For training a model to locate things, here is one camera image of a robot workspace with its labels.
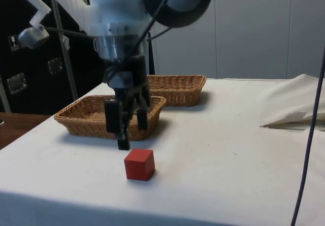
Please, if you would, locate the black cabinet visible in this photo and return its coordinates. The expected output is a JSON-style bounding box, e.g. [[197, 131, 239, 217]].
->
[[0, 0, 156, 115]]

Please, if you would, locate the black cable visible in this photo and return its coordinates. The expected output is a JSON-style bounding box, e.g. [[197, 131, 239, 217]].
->
[[121, 0, 180, 67], [46, 26, 96, 39], [290, 65, 325, 226]]

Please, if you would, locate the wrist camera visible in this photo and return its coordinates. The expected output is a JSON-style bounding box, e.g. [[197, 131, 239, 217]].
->
[[17, 24, 51, 50]]

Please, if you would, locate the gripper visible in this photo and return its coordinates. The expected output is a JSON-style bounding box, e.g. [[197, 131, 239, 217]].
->
[[103, 54, 151, 151]]

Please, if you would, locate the wicker basket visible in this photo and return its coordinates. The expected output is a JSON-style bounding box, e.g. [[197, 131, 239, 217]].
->
[[53, 94, 167, 142], [146, 74, 208, 107]]

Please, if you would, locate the red cube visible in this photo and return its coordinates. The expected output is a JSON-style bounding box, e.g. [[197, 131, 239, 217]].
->
[[123, 148, 156, 181]]

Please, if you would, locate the pale locker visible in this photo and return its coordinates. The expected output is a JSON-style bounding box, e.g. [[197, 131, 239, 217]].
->
[[215, 0, 290, 80], [288, 0, 325, 80], [151, 0, 217, 79]]

